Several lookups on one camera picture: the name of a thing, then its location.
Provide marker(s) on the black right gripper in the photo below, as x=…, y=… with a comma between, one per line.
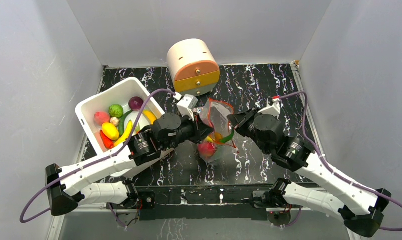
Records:
x=239, y=120

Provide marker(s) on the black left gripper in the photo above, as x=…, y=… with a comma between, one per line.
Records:
x=201, y=131

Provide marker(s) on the yellow banana toy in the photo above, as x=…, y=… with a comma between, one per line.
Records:
x=151, y=117
x=209, y=139

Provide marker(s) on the orange ginger root toy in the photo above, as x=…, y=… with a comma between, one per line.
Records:
x=217, y=136

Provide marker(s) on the clear orange-zip bag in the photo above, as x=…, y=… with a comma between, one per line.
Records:
x=219, y=145

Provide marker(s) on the red fruit toy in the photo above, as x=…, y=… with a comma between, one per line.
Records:
x=206, y=149

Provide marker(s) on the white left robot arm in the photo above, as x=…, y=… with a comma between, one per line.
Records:
x=72, y=186

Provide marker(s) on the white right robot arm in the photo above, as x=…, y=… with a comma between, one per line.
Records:
x=359, y=210

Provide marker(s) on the white plastic food bin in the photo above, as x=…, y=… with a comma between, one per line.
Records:
x=120, y=94

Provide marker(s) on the round pastel drawer cabinet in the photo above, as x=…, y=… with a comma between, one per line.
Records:
x=192, y=67

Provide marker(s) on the dark green cucumber toy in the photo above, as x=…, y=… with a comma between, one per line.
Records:
x=121, y=125

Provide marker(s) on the white garlic bulb toy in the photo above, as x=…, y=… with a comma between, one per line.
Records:
x=115, y=121

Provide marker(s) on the yellow lemon toy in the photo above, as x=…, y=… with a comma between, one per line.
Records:
x=110, y=131

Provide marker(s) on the pink peach toy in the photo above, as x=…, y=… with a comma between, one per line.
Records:
x=101, y=117

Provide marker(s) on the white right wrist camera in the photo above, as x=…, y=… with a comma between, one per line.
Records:
x=273, y=107

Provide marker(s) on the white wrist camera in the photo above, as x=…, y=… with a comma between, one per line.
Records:
x=273, y=107
x=186, y=105

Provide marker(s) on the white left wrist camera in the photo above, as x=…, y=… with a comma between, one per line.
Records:
x=186, y=105

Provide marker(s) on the black base frame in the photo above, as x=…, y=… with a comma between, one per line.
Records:
x=200, y=202

